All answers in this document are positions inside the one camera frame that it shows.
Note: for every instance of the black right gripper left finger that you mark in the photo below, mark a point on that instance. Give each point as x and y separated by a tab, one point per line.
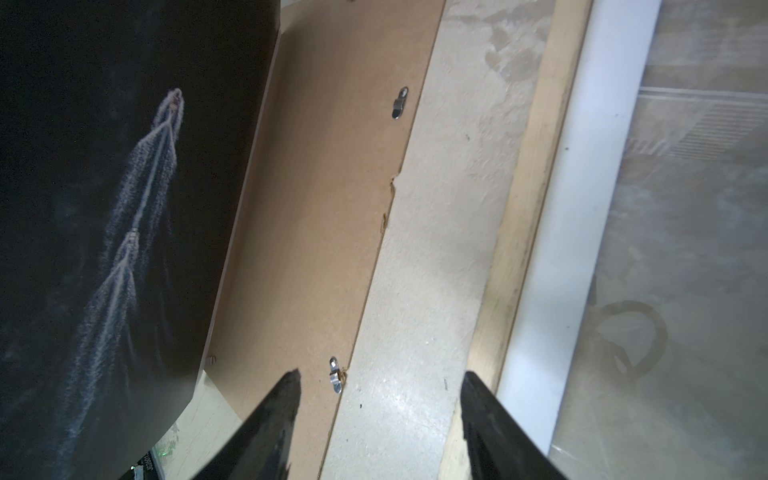
260	448

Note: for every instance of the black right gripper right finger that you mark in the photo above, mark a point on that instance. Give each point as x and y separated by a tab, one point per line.
496	445

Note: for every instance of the dark photo print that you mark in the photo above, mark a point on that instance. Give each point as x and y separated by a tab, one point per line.
126	133

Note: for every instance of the white photo mat board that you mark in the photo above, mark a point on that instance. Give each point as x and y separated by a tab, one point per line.
575	211

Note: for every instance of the light wooden picture frame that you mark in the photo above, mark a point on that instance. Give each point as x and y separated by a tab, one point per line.
527	193

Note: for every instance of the brown frame backing board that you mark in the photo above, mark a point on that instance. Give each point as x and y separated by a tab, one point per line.
342	100

